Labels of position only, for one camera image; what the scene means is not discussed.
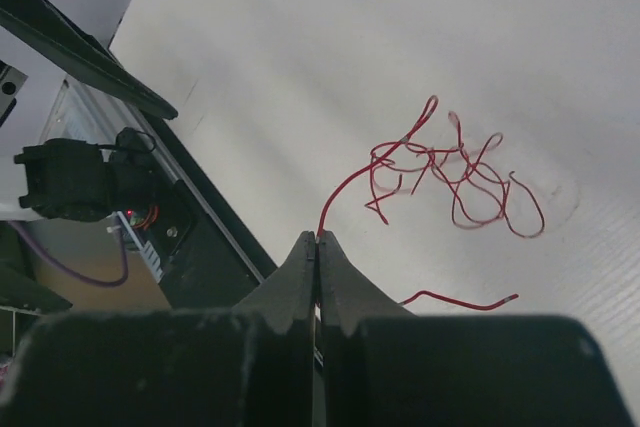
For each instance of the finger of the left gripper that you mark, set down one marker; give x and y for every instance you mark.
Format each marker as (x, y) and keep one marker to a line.
(45, 29)

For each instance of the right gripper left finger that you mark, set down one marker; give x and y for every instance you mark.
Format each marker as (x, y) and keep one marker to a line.
(278, 360)

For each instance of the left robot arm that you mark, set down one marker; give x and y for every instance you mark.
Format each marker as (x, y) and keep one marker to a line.
(66, 178)

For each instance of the left white slotted cable duct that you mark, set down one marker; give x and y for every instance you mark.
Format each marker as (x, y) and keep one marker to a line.
(145, 248)

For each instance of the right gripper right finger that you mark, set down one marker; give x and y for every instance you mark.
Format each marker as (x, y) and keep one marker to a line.
(346, 298)

